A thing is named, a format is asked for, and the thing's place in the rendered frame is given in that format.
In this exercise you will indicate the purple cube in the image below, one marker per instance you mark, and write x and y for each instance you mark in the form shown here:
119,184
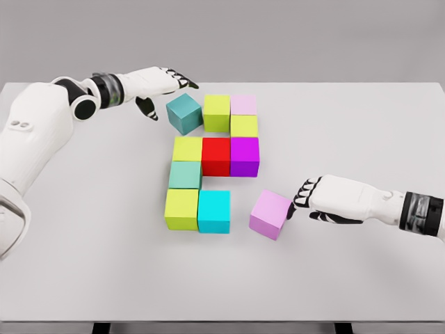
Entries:
244,156

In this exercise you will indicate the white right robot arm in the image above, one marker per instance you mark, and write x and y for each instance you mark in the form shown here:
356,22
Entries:
415,211

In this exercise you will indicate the cyan cube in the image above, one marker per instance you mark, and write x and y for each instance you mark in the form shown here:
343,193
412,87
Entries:
214,211

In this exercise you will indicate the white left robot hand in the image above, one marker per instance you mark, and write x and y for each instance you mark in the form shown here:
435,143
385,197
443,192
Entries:
153,80

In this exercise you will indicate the pale pink cube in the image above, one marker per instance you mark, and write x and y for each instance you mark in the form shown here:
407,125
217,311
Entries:
243,104

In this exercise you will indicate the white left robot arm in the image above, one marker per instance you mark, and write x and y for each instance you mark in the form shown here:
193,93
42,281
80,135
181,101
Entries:
38,125

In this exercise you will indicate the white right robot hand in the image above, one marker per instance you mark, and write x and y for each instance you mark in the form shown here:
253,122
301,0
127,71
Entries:
342,195

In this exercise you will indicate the dark teal cube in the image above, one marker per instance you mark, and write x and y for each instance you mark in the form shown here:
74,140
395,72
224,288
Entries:
184,113

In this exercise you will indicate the yellow-green cube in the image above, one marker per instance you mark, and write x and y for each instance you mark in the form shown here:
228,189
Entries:
187,149
244,126
217,112
181,208

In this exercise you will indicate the mint green cube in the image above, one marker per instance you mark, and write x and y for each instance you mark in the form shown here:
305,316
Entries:
185,174

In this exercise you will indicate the red cube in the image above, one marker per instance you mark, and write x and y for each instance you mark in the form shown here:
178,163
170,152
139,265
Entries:
216,156

